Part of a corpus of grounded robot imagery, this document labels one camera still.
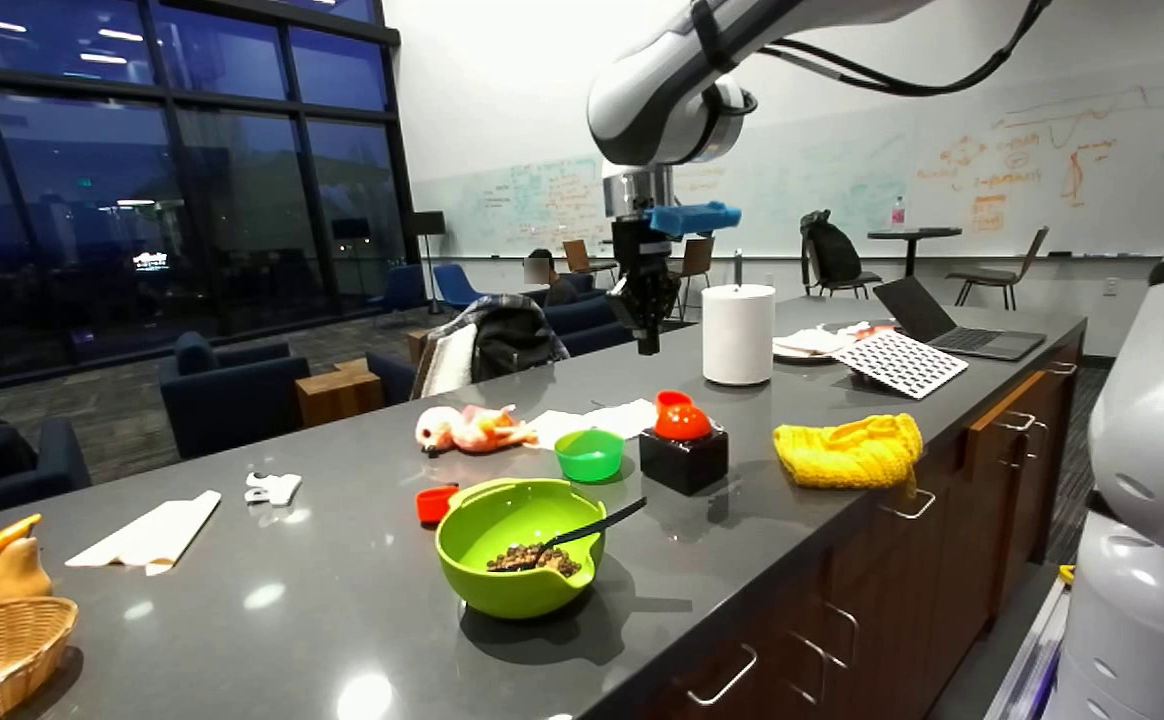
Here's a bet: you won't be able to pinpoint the small crumpled white paper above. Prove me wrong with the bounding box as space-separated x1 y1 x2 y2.
242 468 307 512

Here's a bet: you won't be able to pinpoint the black backpack on chair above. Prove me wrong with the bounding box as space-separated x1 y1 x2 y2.
798 203 885 302

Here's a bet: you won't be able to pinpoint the navy blue armchair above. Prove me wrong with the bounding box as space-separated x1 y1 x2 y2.
536 287 641 360
155 329 317 466
0 404 97 529

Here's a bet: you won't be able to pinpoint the folded white paper sheet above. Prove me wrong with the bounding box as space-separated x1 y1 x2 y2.
60 485 230 580

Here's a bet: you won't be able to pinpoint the blue wrist camera box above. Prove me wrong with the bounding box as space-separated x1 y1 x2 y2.
646 196 750 242

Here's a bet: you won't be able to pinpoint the grey black backpack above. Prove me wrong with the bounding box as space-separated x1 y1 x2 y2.
469 294 573 390

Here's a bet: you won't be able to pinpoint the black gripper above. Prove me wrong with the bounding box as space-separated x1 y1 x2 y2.
607 211 680 360

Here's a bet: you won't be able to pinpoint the small red measuring cup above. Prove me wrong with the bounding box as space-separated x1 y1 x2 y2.
412 479 465 532

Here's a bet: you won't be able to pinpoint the lime green mixing bowl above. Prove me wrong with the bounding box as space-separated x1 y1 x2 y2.
431 476 614 624

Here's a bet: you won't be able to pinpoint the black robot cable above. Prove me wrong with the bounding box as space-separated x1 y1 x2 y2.
751 0 1060 101

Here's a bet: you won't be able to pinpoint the black spoon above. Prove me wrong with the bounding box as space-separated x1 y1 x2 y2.
520 492 654 561

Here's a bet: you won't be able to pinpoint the brown food bits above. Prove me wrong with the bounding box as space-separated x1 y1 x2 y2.
486 536 585 580

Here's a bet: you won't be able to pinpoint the white paper stack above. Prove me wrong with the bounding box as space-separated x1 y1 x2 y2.
767 321 869 370

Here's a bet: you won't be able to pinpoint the white keyboard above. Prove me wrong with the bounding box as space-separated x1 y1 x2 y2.
832 325 972 404

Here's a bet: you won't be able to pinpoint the wooden counter cabinet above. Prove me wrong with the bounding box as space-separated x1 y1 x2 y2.
588 315 1091 720

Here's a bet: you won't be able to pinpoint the seated person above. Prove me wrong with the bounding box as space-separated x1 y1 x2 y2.
520 243 569 302

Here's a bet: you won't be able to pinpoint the wooden side box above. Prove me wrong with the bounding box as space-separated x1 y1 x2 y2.
292 353 392 434

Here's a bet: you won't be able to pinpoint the small white paper napkin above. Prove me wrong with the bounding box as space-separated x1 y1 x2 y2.
520 391 663 452

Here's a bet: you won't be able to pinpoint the wooden scoop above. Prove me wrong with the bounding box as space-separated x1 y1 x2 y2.
0 532 60 610

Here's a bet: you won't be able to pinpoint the grey metal chair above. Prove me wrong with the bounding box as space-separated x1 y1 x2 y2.
945 225 1056 315

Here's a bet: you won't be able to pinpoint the round cafe table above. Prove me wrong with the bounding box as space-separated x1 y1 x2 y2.
865 225 968 284

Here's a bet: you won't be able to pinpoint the orange white plush toy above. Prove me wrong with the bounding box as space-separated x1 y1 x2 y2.
412 399 540 459

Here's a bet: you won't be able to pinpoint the dark open laptop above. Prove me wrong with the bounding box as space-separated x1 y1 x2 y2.
869 273 1052 370

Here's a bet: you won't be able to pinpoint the small green plastic cup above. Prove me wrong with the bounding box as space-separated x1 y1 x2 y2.
553 423 630 487

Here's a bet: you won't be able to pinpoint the white paper towel roll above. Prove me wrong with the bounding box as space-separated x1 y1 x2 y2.
698 279 780 391

